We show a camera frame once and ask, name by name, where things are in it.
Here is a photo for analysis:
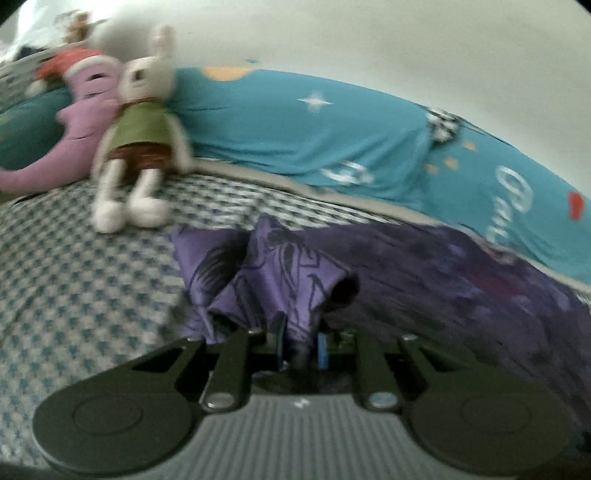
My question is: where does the purple patterned garment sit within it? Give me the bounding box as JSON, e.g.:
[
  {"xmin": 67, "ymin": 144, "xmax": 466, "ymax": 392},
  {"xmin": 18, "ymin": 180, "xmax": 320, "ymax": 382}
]
[{"xmin": 171, "ymin": 215, "xmax": 590, "ymax": 433}]

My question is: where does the blue white houndstooth mat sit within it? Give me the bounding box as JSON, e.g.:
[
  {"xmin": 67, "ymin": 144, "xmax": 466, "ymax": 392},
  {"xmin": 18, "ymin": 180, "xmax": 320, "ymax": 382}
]
[{"xmin": 0, "ymin": 172, "xmax": 403, "ymax": 469}]

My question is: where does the blue cartoon print bedsheet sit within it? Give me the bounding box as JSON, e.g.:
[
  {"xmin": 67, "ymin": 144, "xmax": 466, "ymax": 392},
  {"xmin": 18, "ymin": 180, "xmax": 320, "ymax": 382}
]
[{"xmin": 0, "ymin": 66, "xmax": 591, "ymax": 287}]

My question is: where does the beige bunny plush toy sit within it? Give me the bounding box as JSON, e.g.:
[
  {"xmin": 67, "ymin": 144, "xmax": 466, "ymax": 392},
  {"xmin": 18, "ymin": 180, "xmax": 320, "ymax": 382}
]
[{"xmin": 91, "ymin": 25, "xmax": 194, "ymax": 234}]

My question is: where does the pink moon plush toy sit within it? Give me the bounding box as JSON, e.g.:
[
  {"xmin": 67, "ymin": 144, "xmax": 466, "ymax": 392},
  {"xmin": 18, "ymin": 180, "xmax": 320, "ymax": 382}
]
[{"xmin": 1, "ymin": 47, "xmax": 122, "ymax": 195}]

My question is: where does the white perforated plastic basket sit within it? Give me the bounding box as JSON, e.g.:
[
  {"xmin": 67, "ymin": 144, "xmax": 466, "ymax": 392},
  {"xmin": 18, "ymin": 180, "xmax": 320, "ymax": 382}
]
[{"xmin": 0, "ymin": 46, "xmax": 58, "ymax": 112}]

